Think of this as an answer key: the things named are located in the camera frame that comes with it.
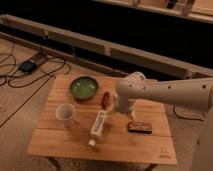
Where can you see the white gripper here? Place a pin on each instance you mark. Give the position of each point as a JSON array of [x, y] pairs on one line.
[[123, 105]]

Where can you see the white sponge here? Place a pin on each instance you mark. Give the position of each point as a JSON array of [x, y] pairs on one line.
[[133, 115]]

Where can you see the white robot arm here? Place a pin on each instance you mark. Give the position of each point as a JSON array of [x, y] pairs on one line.
[[196, 94]]

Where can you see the green ceramic bowl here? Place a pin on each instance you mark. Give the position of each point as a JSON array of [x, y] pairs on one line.
[[84, 87]]

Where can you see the white ceramic cup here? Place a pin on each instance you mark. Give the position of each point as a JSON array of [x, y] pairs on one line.
[[65, 113]]

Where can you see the brown chocolate bar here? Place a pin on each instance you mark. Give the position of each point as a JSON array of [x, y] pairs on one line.
[[139, 127]]

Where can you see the white tube with cap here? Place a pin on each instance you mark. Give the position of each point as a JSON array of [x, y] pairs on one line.
[[97, 127]]

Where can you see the wooden table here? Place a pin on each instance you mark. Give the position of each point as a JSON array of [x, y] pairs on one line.
[[51, 138]]

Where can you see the black power adapter box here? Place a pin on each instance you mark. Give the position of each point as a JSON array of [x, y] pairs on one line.
[[27, 66]]

